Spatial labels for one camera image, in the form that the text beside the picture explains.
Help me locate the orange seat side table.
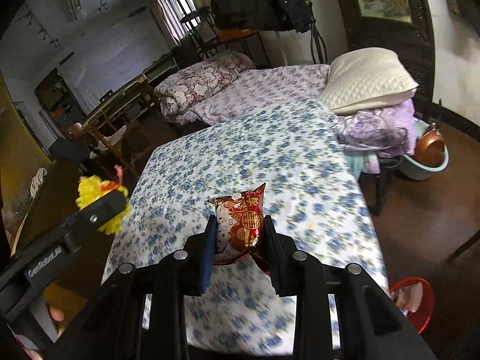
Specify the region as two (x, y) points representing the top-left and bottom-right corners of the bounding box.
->
(214, 28), (271, 68)

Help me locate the folded floral quilt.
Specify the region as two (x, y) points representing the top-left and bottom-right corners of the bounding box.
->
(154, 51), (255, 120)

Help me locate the person left hand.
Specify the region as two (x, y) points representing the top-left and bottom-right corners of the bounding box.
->
(48, 306), (65, 323)

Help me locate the light blue wash basin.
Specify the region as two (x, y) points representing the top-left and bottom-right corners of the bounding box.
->
(400, 119), (449, 181)

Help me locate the purple floral bed sheet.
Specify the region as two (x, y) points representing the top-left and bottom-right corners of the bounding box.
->
(174, 64), (329, 126)

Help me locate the blue floral bedsheet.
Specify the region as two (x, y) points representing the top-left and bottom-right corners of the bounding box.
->
(101, 98), (389, 357)

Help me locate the red gold candy pouch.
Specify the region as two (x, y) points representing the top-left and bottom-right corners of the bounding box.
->
(209, 183), (266, 266)

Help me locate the wooden chair with cushion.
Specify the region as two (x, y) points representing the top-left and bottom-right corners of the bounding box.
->
(67, 121), (152, 177)

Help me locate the wooden desk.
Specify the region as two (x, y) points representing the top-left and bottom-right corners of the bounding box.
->
(80, 74), (160, 135)

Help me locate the framed landscape painting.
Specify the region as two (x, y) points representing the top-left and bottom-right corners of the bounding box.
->
(338, 0), (435, 101)

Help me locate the white quilted pillow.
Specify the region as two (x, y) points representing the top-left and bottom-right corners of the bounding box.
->
(320, 47), (419, 115)

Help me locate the black hanging jacket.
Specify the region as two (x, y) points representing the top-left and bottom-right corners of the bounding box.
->
(211, 0), (310, 33)

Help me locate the white paper cup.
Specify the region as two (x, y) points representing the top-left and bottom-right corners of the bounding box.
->
(392, 282), (423, 313)

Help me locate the folded purple blanket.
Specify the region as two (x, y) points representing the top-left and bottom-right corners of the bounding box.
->
(333, 98), (416, 178)

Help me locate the red mesh waste basket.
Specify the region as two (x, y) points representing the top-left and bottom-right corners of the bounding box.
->
(389, 277), (434, 333)

